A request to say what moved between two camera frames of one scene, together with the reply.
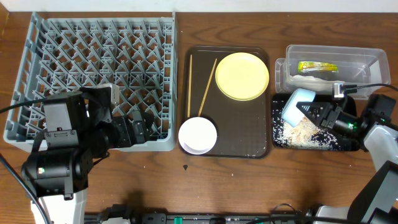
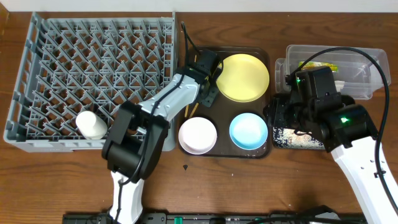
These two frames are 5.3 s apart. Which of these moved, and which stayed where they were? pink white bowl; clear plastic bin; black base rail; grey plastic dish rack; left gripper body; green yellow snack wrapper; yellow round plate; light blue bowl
Moved: left gripper body; light blue bowl
Stayed: pink white bowl; yellow round plate; clear plastic bin; black base rail; green yellow snack wrapper; grey plastic dish rack
